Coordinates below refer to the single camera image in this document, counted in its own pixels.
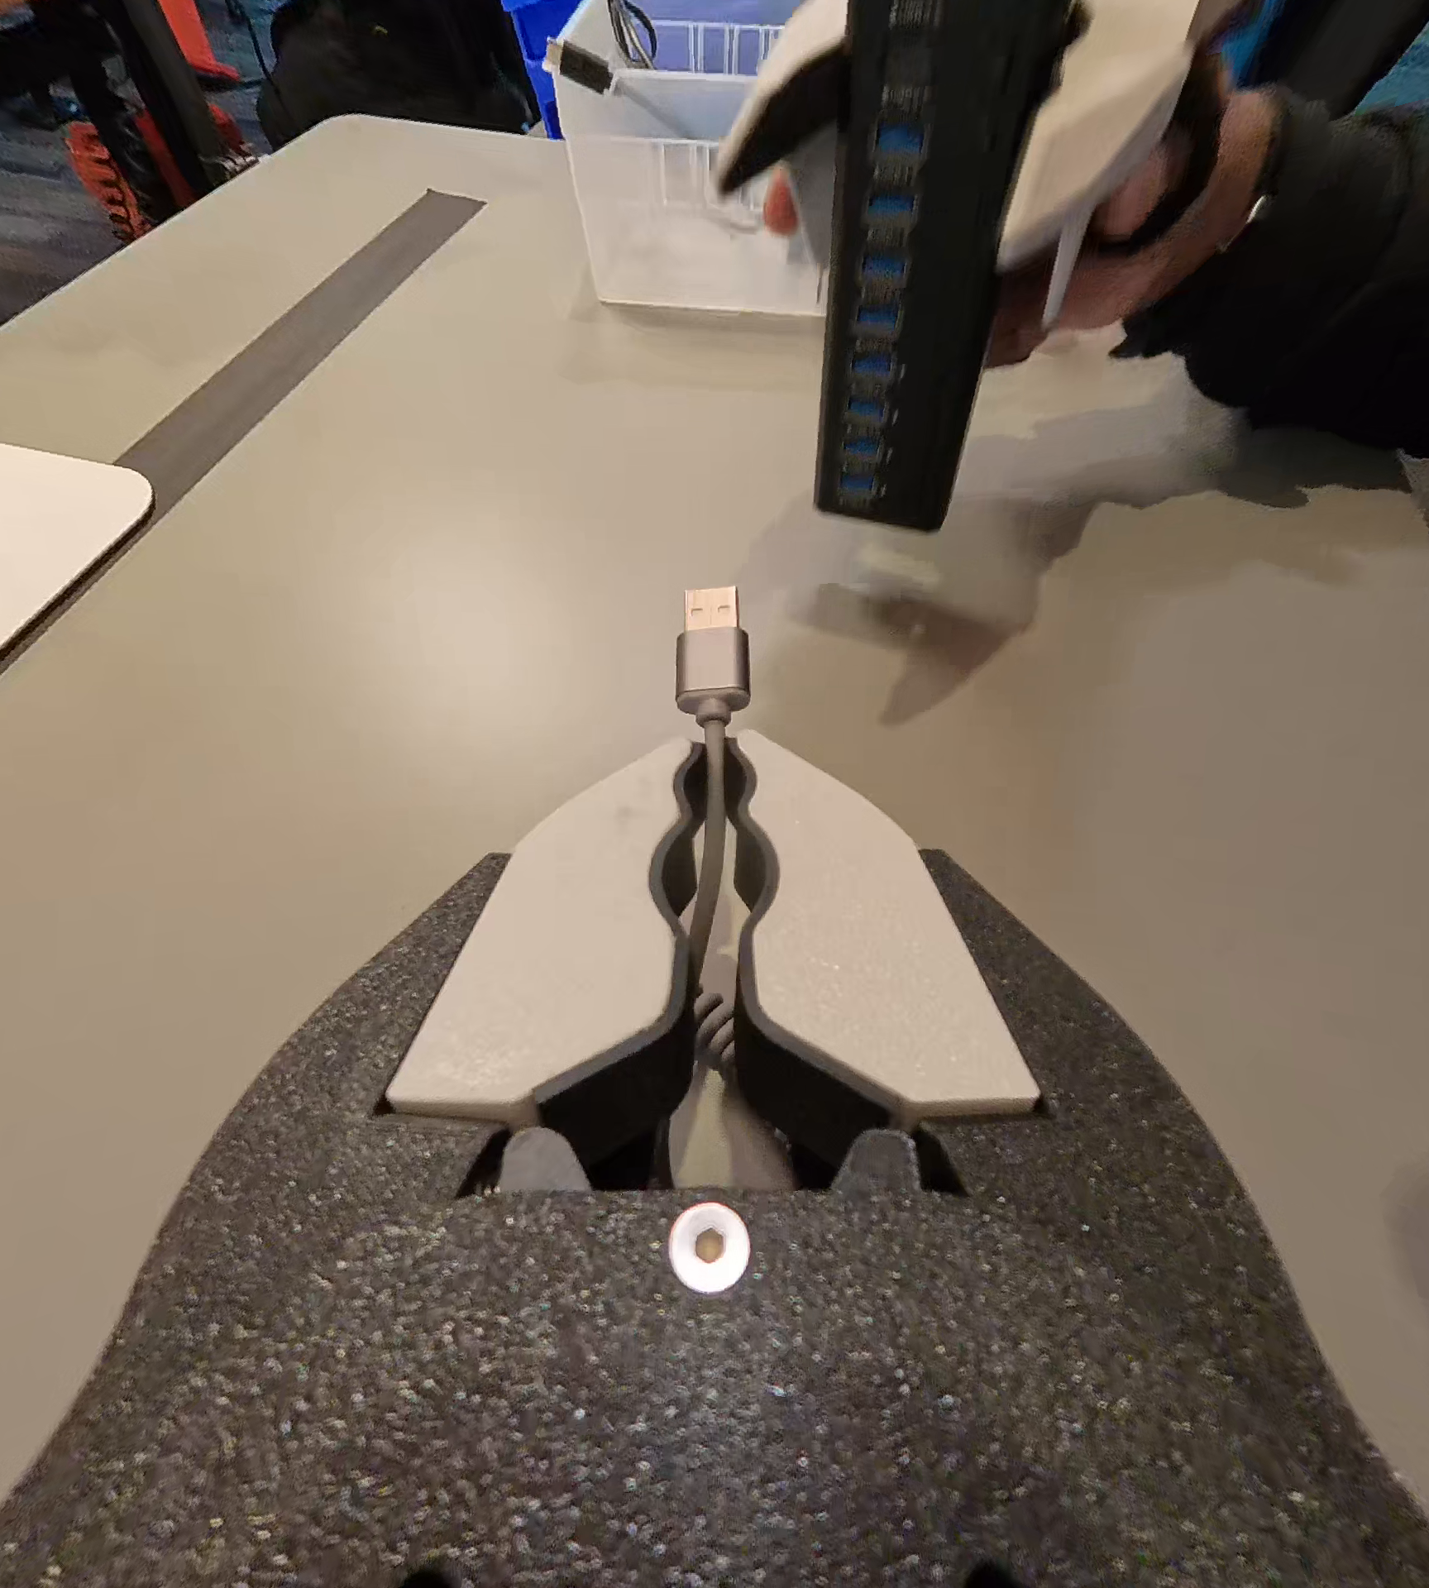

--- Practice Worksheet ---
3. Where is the black backpack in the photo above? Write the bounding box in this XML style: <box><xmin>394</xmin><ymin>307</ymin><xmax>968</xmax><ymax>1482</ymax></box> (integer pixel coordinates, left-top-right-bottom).
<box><xmin>255</xmin><ymin>0</ymin><xmax>543</xmax><ymax>150</ymax></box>

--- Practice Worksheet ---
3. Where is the person's right hand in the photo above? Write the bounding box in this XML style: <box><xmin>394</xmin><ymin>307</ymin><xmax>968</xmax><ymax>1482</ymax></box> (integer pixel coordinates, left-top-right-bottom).
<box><xmin>984</xmin><ymin>71</ymin><xmax>1280</xmax><ymax>370</ymax></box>

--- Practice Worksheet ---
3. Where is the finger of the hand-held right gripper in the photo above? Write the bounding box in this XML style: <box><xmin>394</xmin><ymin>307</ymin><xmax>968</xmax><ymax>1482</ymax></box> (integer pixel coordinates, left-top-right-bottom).
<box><xmin>712</xmin><ymin>0</ymin><xmax>855</xmax><ymax>200</ymax></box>
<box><xmin>998</xmin><ymin>0</ymin><xmax>1244</xmax><ymax>277</ymax></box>

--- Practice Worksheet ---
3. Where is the blue plastic bin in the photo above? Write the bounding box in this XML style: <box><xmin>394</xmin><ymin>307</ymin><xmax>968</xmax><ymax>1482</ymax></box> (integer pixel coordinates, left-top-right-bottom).
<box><xmin>501</xmin><ymin>0</ymin><xmax>571</xmax><ymax>140</ymax></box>

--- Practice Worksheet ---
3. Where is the white rounded flat pad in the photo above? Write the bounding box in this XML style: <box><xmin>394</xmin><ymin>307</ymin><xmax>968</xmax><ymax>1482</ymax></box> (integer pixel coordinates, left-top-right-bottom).
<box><xmin>0</xmin><ymin>425</ymin><xmax>156</xmax><ymax>734</ymax></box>

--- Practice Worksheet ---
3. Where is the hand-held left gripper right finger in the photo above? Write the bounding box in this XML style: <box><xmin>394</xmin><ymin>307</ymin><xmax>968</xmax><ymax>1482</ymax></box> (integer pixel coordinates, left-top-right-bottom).
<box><xmin>725</xmin><ymin>727</ymin><xmax>1046</xmax><ymax>1149</ymax></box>

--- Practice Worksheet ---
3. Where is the grey cable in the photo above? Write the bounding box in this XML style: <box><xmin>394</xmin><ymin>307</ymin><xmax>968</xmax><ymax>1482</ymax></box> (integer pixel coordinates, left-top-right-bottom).
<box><xmin>662</xmin><ymin>582</ymin><xmax>798</xmax><ymax>1195</ymax></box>

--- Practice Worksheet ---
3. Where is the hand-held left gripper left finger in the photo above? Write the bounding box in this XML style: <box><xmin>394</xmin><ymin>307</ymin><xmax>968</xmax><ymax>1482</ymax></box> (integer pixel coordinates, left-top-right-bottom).
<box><xmin>382</xmin><ymin>734</ymin><xmax>710</xmax><ymax>1161</ymax></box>

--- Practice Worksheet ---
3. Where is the black hub with ports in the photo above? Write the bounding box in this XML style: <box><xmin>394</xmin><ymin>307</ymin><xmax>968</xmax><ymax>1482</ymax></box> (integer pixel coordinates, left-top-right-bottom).
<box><xmin>814</xmin><ymin>0</ymin><xmax>1095</xmax><ymax>535</ymax></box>

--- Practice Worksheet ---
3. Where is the clear plastic bin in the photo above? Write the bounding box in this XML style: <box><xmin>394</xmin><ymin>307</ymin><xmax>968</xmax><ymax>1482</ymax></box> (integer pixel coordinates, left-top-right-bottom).
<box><xmin>551</xmin><ymin>0</ymin><xmax>839</xmax><ymax>322</ymax></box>

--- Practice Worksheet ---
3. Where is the orange ribbed object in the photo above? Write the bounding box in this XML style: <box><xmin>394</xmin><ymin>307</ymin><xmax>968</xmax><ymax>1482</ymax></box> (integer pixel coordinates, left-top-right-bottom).
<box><xmin>60</xmin><ymin>117</ymin><xmax>159</xmax><ymax>246</ymax></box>

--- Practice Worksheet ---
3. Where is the light grey desk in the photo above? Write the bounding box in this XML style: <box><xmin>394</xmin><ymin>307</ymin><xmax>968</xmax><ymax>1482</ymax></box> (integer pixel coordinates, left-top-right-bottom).
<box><xmin>0</xmin><ymin>114</ymin><xmax>1429</xmax><ymax>1588</ymax></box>

